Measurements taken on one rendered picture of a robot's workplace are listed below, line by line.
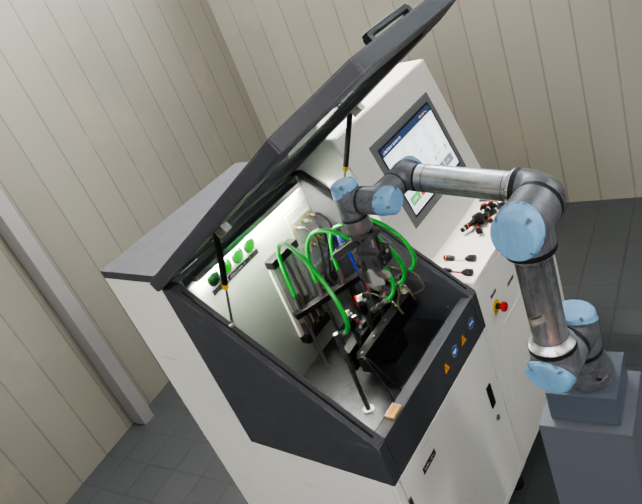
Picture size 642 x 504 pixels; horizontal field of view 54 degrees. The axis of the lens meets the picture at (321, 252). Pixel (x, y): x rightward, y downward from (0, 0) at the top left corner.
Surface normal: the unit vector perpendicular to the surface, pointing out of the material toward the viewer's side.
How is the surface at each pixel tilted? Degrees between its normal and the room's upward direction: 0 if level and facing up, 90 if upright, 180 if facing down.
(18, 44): 90
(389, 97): 76
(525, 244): 83
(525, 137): 90
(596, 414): 90
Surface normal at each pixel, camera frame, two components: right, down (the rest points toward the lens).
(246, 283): 0.77, 0.04
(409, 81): 0.67, -0.16
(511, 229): -0.61, 0.47
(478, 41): -0.44, 0.58
